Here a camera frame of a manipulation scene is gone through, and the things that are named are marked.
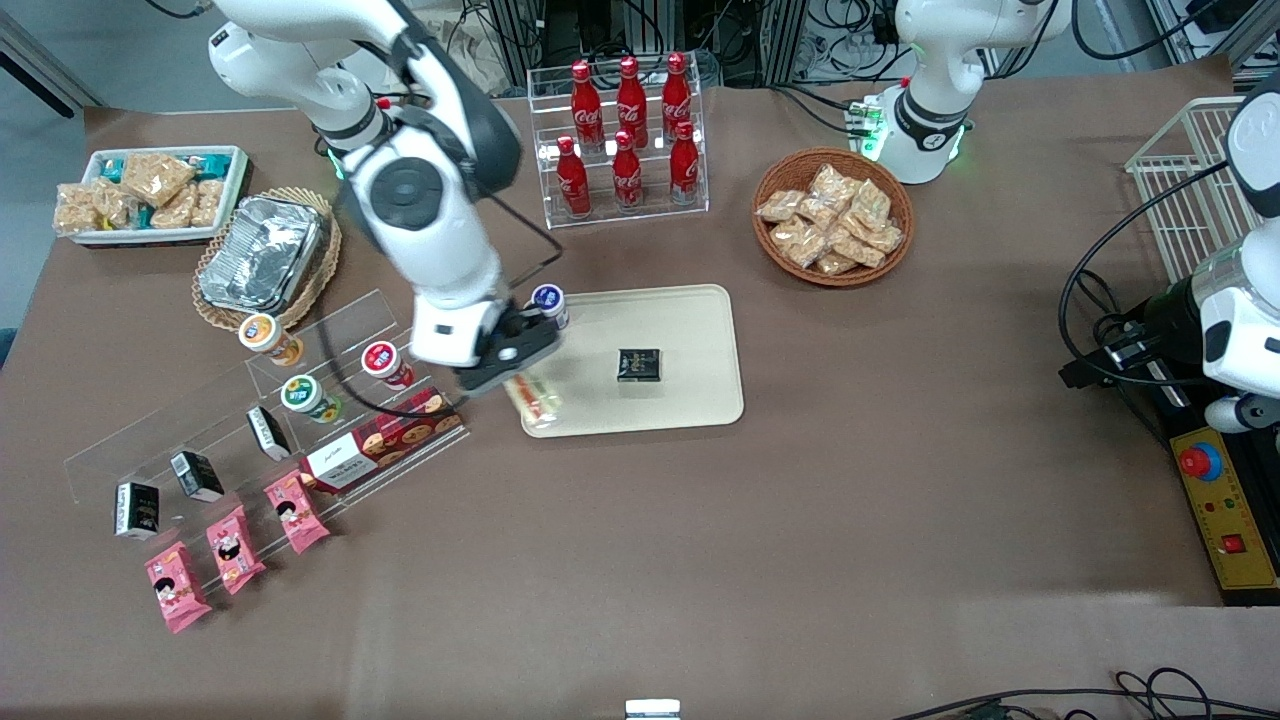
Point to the clear wrapped rice cracker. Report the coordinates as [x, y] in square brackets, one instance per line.
[885, 238]
[872, 203]
[835, 264]
[832, 182]
[798, 243]
[852, 246]
[818, 212]
[82, 208]
[175, 210]
[780, 206]
[207, 202]
[155, 175]

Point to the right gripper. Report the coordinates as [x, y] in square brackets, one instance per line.
[527, 324]

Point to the clear snack stick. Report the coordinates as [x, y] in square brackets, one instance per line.
[535, 402]

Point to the small black square box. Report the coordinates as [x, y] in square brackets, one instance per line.
[639, 365]

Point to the red cola bottle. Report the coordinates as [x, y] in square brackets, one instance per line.
[573, 180]
[631, 100]
[627, 175]
[684, 165]
[586, 105]
[677, 95]

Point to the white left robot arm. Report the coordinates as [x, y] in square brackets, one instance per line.
[930, 110]

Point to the round wicker basket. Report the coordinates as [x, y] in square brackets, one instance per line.
[775, 170]

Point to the green lid cup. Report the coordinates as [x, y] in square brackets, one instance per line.
[300, 393]

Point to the clear acrylic display stand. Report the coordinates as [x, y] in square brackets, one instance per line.
[190, 405]

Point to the aluminium foil container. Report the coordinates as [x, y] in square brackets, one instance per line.
[262, 250]

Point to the pink snack pack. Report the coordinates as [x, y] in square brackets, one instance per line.
[235, 550]
[296, 512]
[177, 588]

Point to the black yellow control box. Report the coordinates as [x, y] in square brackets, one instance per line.
[1235, 520]

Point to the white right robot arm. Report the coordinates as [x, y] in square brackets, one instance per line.
[420, 190]

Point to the teal snack pack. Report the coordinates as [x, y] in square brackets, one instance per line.
[214, 164]
[110, 168]

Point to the white rectangular bin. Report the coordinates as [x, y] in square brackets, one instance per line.
[238, 190]

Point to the orange lid cup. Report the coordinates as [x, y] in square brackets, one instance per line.
[260, 332]

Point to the red white cookie box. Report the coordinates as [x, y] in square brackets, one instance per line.
[360, 455]

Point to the blue lid cup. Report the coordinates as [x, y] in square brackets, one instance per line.
[550, 298]

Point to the red emergency stop button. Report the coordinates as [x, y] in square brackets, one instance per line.
[1197, 462]

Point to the red lid cup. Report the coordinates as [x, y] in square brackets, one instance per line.
[381, 358]

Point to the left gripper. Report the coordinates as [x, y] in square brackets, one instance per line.
[1163, 316]

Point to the clear acrylic bottle rack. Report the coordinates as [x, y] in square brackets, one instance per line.
[650, 215]

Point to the small black carton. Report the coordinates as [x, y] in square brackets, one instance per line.
[137, 510]
[268, 432]
[197, 476]

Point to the white power strip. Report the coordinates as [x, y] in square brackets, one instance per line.
[866, 125]

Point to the cream plastic tray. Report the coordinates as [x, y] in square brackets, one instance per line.
[680, 330]

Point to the small white device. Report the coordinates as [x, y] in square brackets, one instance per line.
[653, 709]

